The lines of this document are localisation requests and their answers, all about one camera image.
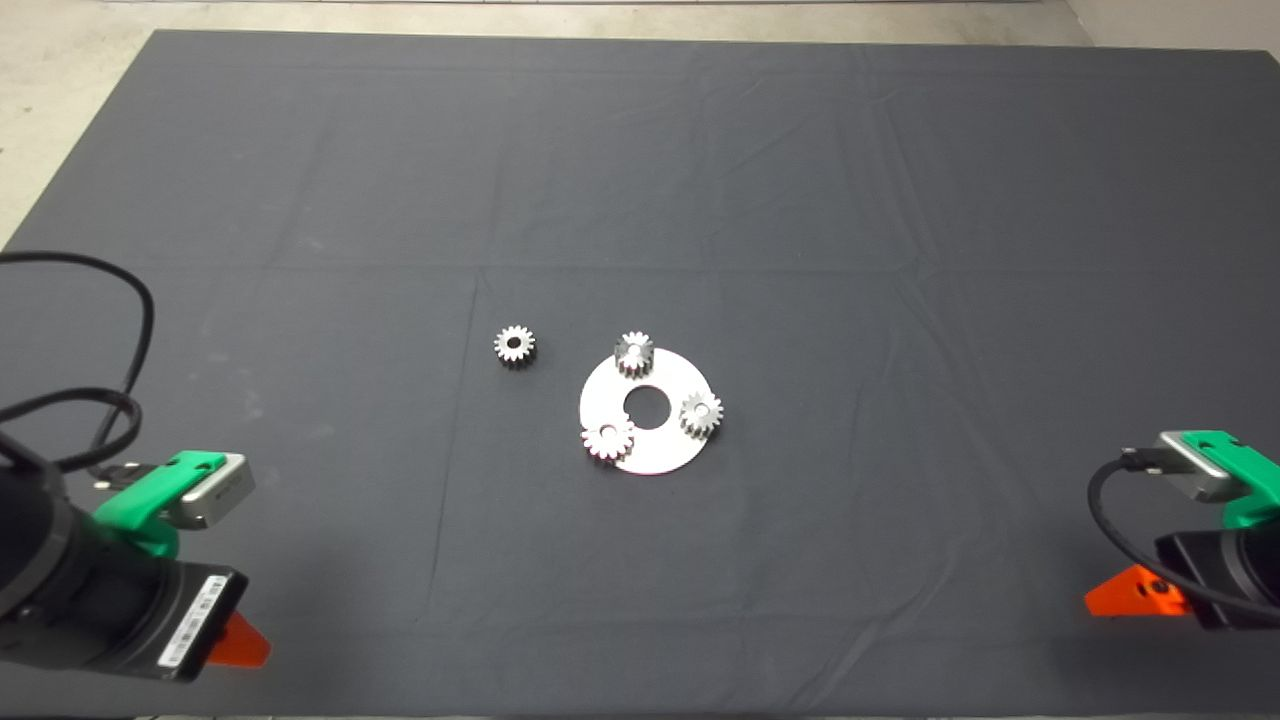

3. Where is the green left camera mount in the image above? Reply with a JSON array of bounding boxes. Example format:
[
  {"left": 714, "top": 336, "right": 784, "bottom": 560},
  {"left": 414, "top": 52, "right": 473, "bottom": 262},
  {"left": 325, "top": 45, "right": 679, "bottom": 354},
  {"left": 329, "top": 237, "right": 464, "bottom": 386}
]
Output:
[{"left": 93, "top": 450, "right": 227, "bottom": 559}]

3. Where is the larger steel gear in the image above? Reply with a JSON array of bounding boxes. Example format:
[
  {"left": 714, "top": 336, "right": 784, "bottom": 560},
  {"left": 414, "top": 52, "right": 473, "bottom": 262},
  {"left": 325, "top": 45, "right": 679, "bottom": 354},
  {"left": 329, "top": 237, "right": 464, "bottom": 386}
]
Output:
[{"left": 582, "top": 418, "right": 635, "bottom": 464}]

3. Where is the grey right camera box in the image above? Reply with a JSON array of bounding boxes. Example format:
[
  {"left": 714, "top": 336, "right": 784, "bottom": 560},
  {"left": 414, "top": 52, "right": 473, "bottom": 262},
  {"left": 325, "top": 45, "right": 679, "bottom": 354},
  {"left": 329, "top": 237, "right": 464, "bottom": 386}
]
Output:
[{"left": 1157, "top": 432, "right": 1246, "bottom": 504}]

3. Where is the dark grey table cloth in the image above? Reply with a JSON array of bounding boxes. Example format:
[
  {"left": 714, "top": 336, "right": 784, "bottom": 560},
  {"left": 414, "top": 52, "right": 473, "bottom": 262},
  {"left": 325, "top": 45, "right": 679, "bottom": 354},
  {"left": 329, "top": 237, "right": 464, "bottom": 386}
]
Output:
[{"left": 0, "top": 30, "right": 1280, "bottom": 718}]

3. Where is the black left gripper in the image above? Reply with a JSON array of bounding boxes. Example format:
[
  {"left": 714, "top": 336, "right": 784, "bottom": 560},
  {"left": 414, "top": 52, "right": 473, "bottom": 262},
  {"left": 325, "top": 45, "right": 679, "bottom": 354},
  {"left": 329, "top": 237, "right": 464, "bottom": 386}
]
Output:
[{"left": 58, "top": 543, "right": 272, "bottom": 684}]

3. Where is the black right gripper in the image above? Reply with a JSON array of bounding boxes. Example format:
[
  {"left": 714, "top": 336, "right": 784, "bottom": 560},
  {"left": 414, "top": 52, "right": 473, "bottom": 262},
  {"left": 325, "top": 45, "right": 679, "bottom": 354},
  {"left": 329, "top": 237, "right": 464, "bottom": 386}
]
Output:
[{"left": 1085, "top": 525, "right": 1280, "bottom": 632}]

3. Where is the thin black left camera cable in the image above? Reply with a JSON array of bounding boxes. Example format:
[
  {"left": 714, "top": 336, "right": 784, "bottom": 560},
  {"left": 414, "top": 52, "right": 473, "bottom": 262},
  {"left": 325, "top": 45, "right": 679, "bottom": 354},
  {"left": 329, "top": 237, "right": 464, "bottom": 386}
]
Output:
[{"left": 0, "top": 250, "right": 156, "bottom": 491}]

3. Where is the round metal plate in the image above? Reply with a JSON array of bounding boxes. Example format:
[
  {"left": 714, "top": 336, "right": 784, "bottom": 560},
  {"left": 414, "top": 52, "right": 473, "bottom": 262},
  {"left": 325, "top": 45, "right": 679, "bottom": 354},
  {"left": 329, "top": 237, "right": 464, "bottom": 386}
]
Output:
[{"left": 579, "top": 348, "right": 713, "bottom": 475}]

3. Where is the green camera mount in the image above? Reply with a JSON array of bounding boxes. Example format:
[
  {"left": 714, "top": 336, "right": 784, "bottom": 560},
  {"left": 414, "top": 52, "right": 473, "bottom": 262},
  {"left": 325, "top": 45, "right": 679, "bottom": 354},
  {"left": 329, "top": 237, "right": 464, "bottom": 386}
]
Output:
[
  {"left": 1180, "top": 430, "right": 1280, "bottom": 531},
  {"left": 93, "top": 450, "right": 227, "bottom": 559}
]

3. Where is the green right camera mount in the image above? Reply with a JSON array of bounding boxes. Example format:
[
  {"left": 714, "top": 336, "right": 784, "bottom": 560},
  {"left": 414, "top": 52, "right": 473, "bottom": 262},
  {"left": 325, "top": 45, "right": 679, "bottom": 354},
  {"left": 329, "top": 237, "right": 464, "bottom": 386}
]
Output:
[{"left": 1180, "top": 430, "right": 1280, "bottom": 531}]

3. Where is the small steel gear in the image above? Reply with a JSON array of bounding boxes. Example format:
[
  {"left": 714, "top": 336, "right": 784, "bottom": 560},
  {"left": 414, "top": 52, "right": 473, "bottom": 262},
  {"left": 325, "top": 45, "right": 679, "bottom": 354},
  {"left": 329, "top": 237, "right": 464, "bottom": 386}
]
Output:
[
  {"left": 494, "top": 325, "right": 537, "bottom": 368},
  {"left": 613, "top": 331, "right": 656, "bottom": 379},
  {"left": 679, "top": 390, "right": 724, "bottom": 439}
]

